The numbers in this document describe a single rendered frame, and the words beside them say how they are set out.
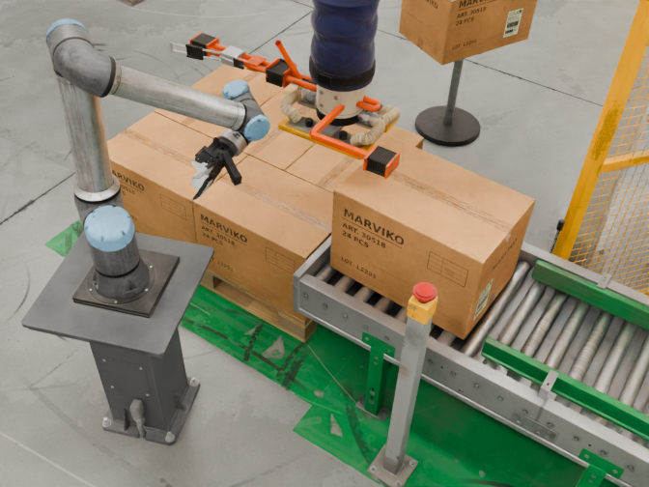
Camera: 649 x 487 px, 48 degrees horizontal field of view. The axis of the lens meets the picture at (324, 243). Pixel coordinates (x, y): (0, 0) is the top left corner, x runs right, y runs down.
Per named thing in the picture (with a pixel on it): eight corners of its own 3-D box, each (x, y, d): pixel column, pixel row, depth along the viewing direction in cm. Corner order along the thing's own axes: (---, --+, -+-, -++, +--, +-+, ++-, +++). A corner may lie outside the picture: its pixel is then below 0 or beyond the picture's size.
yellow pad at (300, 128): (374, 146, 258) (375, 134, 255) (360, 160, 252) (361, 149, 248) (293, 115, 270) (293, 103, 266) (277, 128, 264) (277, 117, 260)
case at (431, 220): (513, 276, 289) (536, 199, 261) (464, 340, 266) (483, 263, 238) (384, 213, 313) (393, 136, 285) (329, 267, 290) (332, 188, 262)
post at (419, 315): (404, 464, 290) (438, 296, 220) (395, 477, 286) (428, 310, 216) (389, 455, 293) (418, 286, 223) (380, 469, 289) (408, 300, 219)
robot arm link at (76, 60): (70, 54, 189) (279, 120, 232) (61, 32, 197) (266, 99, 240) (54, 92, 194) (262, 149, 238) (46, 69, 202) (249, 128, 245)
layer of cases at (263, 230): (414, 200, 382) (424, 137, 354) (304, 322, 322) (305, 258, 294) (234, 121, 427) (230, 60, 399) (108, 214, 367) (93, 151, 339)
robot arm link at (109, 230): (98, 280, 238) (88, 243, 225) (87, 245, 249) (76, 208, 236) (145, 268, 243) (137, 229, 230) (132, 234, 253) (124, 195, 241)
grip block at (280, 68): (297, 76, 270) (297, 63, 266) (283, 89, 264) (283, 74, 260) (279, 70, 273) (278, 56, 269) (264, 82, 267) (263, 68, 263)
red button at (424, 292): (439, 296, 220) (440, 287, 217) (428, 310, 216) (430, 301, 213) (418, 286, 223) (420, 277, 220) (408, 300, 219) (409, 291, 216)
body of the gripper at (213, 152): (192, 168, 247) (215, 145, 253) (212, 183, 246) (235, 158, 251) (193, 156, 240) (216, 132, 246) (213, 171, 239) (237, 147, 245)
